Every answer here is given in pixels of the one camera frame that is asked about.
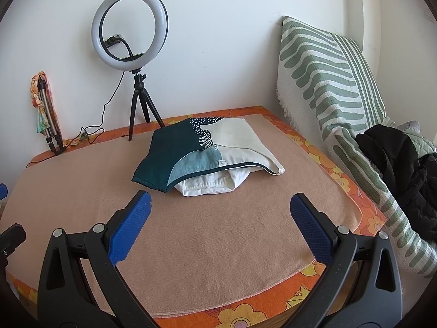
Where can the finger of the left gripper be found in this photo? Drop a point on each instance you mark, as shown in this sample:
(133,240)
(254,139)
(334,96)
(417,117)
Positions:
(11,238)
(3,191)

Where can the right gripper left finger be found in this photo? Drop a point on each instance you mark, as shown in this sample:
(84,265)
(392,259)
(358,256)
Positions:
(80,284)

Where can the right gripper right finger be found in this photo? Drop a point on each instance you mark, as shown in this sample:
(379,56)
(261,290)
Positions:
(360,286)

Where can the teal and cream printed t-shirt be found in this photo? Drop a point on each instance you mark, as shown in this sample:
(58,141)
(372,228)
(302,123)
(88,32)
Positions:
(200,146)

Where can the folded silver tripod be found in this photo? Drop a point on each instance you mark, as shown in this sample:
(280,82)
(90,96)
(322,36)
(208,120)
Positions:
(52,132)

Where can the colourful floral scarf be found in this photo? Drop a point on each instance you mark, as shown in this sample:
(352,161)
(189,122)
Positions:
(41,120)

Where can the black jacket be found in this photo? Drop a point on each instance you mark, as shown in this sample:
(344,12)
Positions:
(410,177)

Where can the white folded shirt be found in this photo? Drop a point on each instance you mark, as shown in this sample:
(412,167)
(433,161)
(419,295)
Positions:
(214,183)

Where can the green striped white pillow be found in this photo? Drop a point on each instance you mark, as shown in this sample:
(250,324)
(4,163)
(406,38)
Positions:
(329,95)

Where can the white ring light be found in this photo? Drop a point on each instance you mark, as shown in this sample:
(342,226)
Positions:
(142,24)

